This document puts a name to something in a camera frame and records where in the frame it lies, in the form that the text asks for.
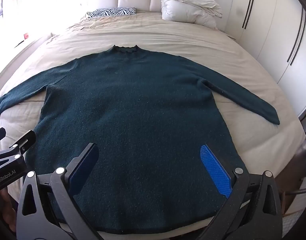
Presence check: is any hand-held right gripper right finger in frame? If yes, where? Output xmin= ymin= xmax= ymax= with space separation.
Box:
xmin=200 ymin=144 xmax=291 ymax=240

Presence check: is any white wardrobe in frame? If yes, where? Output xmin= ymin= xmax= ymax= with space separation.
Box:
xmin=213 ymin=0 xmax=306 ymax=117

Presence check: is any folded white duvet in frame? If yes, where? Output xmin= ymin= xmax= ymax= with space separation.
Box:
xmin=161 ymin=0 xmax=223 ymax=29

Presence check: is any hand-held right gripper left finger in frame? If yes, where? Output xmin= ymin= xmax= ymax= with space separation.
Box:
xmin=17 ymin=142 xmax=103 ymax=240

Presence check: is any zebra print pillow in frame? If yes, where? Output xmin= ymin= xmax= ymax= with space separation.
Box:
xmin=88 ymin=7 xmax=137 ymax=19

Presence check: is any beige bed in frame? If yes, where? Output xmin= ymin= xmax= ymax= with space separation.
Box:
xmin=0 ymin=11 xmax=306 ymax=240

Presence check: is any black wardrobe handle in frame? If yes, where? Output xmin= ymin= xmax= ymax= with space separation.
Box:
xmin=242 ymin=0 xmax=254 ymax=28
xmin=290 ymin=13 xmax=306 ymax=66
xmin=245 ymin=0 xmax=257 ymax=30
xmin=287 ymin=7 xmax=304 ymax=62

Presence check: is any dark teal knit sweater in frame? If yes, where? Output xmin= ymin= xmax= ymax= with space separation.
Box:
xmin=0 ymin=44 xmax=280 ymax=228

